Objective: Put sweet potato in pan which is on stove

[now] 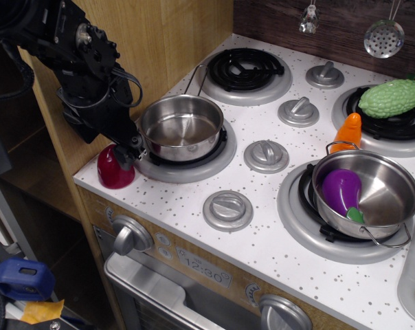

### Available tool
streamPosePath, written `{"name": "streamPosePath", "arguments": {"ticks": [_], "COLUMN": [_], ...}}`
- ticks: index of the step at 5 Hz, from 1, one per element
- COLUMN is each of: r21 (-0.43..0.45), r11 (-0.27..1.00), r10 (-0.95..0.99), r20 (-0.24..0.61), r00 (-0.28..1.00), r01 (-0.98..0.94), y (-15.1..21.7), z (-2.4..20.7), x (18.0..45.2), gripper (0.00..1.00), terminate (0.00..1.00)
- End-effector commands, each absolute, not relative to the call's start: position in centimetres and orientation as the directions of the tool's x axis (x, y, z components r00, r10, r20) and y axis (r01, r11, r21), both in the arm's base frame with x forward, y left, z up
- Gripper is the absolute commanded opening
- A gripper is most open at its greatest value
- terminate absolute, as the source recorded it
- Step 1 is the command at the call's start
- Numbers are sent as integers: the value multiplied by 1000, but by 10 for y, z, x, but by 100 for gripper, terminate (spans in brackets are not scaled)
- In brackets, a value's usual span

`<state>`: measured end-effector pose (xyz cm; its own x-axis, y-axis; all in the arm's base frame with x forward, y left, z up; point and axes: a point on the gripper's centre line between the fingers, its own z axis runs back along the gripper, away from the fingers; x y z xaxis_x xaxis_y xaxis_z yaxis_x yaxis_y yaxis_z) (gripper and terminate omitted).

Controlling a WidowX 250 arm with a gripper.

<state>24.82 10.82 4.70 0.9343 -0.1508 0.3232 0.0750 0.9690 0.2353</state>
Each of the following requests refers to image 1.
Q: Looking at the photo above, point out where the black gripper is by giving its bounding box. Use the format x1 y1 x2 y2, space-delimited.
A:
56 63 148 171

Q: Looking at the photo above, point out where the dark red toy sweet potato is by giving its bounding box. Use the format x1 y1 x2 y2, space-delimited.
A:
97 144 135 189

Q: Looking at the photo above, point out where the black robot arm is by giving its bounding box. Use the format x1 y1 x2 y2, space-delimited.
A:
0 1 147 171

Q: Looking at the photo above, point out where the grey stove knob front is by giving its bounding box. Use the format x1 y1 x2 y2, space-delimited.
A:
203 190 254 232

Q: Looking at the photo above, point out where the grey stove knob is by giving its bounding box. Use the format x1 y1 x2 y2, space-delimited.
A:
243 140 289 174
203 190 254 232
278 97 319 128
305 61 345 89

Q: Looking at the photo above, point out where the grey stove knob centre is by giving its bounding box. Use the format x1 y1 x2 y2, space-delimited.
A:
243 140 289 174

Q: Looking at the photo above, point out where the grey stove knob upper middle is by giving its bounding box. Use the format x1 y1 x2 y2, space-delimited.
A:
278 97 319 128

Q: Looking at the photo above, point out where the grey stove knob rear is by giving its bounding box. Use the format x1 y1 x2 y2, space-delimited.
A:
305 61 345 89

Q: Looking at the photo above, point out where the left grey oven dial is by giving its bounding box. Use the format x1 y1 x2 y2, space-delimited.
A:
112 214 154 256

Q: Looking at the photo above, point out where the grey oven dial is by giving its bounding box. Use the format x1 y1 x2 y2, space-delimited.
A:
112 214 154 256
259 294 313 330

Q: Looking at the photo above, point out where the grey oven clock display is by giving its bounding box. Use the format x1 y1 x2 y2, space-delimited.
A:
175 247 233 288

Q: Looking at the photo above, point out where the rear left black burner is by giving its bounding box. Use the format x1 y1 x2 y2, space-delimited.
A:
199 47 293 107

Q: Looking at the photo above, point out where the blue clamp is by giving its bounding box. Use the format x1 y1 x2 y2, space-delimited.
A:
0 258 56 301

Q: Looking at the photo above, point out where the yellow tape piece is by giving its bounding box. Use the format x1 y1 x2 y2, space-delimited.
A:
20 300 65 325

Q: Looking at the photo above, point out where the purple toy eggplant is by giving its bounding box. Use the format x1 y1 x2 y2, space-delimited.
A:
322 168 364 223

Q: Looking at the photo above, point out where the right grey oven dial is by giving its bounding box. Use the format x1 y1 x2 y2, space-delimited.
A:
259 294 313 330

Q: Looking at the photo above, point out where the orange toy carrot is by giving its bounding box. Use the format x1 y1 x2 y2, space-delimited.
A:
330 113 362 153

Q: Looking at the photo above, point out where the hanging clear plastic utensil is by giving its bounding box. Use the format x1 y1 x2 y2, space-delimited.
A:
299 1 320 34

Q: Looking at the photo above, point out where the green bumpy toy gourd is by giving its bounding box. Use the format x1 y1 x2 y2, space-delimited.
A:
358 79 415 119

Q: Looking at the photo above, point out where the hanging clear slotted spoon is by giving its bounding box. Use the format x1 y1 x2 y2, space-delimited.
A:
363 1 405 59

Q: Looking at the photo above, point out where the grey sink edge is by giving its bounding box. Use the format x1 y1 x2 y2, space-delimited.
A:
396 219 415 327

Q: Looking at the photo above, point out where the front left burner ring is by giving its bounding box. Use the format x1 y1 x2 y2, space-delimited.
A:
134 118 238 184

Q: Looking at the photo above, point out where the burner ring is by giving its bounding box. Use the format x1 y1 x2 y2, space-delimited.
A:
134 118 238 184
331 85 415 159
276 159 414 265

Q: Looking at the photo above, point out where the small steel long-handled pan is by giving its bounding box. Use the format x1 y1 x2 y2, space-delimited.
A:
139 64 225 162

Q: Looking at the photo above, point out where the silver oven door handle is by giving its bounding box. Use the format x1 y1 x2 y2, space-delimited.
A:
104 253 212 329

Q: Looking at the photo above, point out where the front right burner ring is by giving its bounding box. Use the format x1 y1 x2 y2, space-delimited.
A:
276 159 414 265

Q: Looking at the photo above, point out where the steel two-handled pot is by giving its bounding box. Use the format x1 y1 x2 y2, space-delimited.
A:
311 148 415 248

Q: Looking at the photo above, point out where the rear right burner ring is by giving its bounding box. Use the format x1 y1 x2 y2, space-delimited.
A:
331 85 415 159

